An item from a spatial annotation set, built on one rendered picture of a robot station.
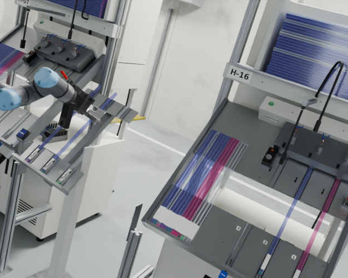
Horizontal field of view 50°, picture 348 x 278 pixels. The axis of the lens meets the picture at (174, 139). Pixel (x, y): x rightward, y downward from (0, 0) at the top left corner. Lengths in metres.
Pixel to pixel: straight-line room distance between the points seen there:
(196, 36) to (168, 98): 0.96
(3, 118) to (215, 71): 3.56
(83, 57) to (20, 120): 0.47
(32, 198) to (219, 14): 3.67
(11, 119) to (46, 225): 0.70
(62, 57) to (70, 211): 0.84
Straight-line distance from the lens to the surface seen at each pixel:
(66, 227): 2.00
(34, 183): 2.38
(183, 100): 5.41
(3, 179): 2.59
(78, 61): 2.14
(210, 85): 5.23
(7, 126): 2.07
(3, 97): 1.37
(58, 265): 2.13
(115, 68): 2.31
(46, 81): 1.43
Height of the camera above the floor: 1.48
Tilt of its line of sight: 17 degrees down
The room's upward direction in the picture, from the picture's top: 17 degrees clockwise
